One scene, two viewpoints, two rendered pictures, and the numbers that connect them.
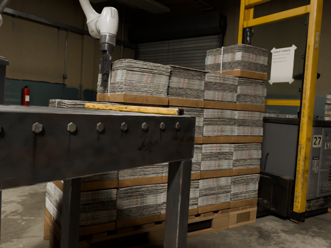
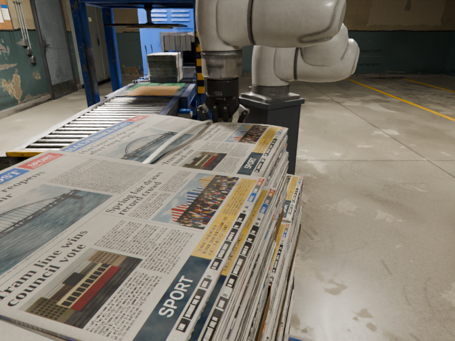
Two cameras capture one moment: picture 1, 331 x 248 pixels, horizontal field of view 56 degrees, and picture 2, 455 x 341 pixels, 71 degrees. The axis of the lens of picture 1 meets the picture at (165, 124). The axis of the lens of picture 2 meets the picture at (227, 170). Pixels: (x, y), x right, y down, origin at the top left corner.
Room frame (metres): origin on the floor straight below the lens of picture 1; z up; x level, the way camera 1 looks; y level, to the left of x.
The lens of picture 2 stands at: (2.38, -0.08, 1.25)
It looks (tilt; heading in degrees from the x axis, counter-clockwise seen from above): 23 degrees down; 142
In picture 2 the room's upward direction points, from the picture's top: straight up
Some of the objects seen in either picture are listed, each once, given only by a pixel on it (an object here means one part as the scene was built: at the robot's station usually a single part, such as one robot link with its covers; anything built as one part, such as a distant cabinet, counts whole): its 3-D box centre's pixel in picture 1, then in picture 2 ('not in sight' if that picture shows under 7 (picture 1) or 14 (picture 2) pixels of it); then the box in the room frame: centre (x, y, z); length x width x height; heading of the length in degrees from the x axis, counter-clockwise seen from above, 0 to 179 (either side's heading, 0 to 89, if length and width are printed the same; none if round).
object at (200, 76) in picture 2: not in sight; (200, 61); (0.27, 1.29, 1.05); 0.05 x 0.05 x 0.45; 52
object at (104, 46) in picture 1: (106, 53); (222, 97); (1.78, 0.36, 1.11); 0.08 x 0.07 x 0.09; 34
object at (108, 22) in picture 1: (108, 21); (226, 9); (1.80, 0.36, 1.29); 0.13 x 0.11 x 0.16; 32
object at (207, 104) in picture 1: (202, 104); not in sight; (2.20, -0.26, 0.86); 0.38 x 0.29 x 0.04; 33
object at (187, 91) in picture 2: not in sight; (156, 94); (-0.29, 1.17, 0.75); 0.70 x 0.65 x 0.10; 142
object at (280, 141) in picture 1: (290, 161); not in sight; (2.81, -1.17, 0.40); 0.69 x 0.55 x 0.80; 34
